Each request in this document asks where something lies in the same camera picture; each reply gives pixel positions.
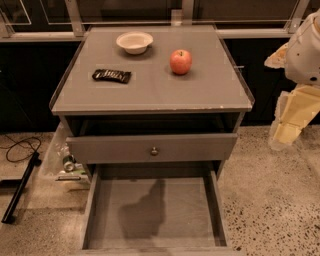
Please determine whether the open grey middle drawer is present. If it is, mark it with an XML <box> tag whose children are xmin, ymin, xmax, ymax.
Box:
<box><xmin>79</xmin><ymin>165</ymin><xmax>242</xmax><ymax>256</ymax></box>

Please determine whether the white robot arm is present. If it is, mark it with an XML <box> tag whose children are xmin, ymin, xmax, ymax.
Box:
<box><xmin>264</xmin><ymin>10</ymin><xmax>320</xmax><ymax>150</ymax></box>

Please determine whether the grey upper drawer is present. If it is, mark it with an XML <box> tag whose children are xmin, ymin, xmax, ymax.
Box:
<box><xmin>66</xmin><ymin>133</ymin><xmax>237</xmax><ymax>164</ymax></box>

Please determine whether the metal window railing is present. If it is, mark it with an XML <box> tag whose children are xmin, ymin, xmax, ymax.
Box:
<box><xmin>0</xmin><ymin>0</ymin><xmax>320</xmax><ymax>42</ymax></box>

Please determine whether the grey drawer cabinet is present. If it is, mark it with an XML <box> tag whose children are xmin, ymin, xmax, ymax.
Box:
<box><xmin>50</xmin><ymin>25</ymin><xmax>254</xmax><ymax>174</ymax></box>

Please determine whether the dark candy bar wrapper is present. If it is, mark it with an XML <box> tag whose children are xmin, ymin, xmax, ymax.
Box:
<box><xmin>92</xmin><ymin>69</ymin><xmax>131</xmax><ymax>84</ymax></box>

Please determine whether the round brass drawer knob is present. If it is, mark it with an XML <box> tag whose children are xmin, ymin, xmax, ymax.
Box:
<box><xmin>150</xmin><ymin>147</ymin><xmax>159</xmax><ymax>156</ymax></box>

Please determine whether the clear plastic trash bin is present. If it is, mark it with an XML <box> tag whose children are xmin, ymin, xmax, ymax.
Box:
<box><xmin>38</xmin><ymin>124</ymin><xmax>90</xmax><ymax>191</ymax></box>

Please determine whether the black metal stand leg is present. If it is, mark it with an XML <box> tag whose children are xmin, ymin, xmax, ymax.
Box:
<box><xmin>1</xmin><ymin>152</ymin><xmax>41</xmax><ymax>224</ymax></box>

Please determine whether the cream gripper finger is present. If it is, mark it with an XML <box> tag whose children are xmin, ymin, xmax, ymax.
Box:
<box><xmin>264</xmin><ymin>43</ymin><xmax>288</xmax><ymax>69</ymax></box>
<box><xmin>268</xmin><ymin>84</ymin><xmax>320</xmax><ymax>150</ymax></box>

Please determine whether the red apple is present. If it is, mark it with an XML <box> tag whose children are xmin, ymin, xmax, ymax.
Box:
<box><xmin>170</xmin><ymin>49</ymin><xmax>192</xmax><ymax>75</ymax></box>

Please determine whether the green drink can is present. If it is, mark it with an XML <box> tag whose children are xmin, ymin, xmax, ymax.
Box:
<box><xmin>63</xmin><ymin>155</ymin><xmax>75</xmax><ymax>172</ymax></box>

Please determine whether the white paper bowl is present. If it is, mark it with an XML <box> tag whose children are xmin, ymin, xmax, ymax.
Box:
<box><xmin>116</xmin><ymin>31</ymin><xmax>153</xmax><ymax>55</ymax></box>

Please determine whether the black cable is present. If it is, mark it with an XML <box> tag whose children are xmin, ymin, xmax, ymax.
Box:
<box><xmin>0</xmin><ymin>133</ymin><xmax>43</xmax><ymax>164</ymax></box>

